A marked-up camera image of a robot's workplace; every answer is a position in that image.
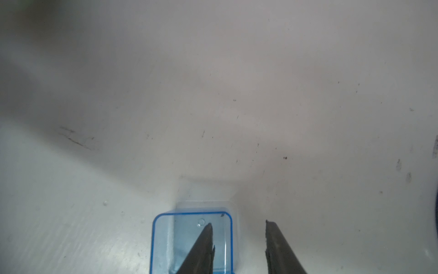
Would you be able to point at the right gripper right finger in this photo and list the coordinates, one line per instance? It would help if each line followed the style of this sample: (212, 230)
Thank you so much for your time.
(279, 255)

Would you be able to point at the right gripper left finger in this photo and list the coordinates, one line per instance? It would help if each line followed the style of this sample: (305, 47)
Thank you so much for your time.
(201, 256)

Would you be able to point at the blue transparent tray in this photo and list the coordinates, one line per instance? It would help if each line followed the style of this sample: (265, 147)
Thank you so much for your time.
(175, 232)

